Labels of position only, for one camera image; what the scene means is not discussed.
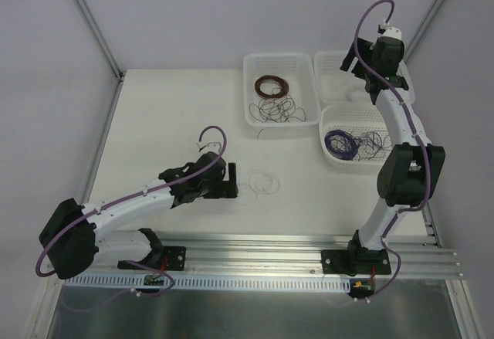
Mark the aluminium mounting rail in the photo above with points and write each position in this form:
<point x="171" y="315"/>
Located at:
<point x="270" y="255"/>

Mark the aluminium frame post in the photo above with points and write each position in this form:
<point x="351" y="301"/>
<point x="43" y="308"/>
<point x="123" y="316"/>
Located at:
<point x="99" y="38"/>
<point x="423" y="27"/>

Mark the white basket with white cable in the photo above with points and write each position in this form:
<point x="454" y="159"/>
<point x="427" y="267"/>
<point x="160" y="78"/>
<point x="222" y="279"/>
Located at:
<point x="336" y="86"/>

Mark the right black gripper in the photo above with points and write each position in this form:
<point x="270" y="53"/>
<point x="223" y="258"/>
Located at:
<point x="356" y="66"/>

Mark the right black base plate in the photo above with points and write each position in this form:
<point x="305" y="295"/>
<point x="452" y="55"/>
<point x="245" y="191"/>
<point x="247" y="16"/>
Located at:
<point x="352" y="263"/>

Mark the white slotted cable duct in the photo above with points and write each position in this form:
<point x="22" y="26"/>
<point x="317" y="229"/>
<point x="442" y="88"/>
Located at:
<point x="145" y="281"/>

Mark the white basket with brown cables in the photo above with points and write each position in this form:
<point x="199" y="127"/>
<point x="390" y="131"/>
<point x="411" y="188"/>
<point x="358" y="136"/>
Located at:
<point x="279" y="90"/>

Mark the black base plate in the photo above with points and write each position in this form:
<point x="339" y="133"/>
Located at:
<point x="352" y="263"/>
<point x="173" y="256"/>

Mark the white basket with purple cables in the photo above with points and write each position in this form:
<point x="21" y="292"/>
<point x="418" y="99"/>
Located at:
<point x="354" y="138"/>

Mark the right aluminium frame post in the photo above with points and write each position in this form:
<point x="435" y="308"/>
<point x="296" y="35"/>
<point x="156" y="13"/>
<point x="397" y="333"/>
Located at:
<point x="423" y="27"/>

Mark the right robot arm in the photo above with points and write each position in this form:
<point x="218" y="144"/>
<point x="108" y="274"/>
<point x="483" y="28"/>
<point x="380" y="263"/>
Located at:
<point x="409" y="175"/>

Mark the left aluminium frame post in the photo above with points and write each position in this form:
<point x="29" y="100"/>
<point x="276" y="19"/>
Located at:
<point x="99" y="38"/>

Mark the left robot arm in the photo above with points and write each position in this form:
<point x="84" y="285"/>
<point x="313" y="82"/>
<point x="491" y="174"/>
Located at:
<point x="80" y="236"/>

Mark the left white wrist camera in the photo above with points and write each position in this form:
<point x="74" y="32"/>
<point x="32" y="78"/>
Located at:
<point x="209" y="146"/>

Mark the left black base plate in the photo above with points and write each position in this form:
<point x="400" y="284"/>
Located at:
<point x="173" y="256"/>

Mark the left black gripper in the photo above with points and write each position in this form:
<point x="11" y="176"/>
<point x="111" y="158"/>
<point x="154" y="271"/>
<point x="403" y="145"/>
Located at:
<point x="225" y="186"/>

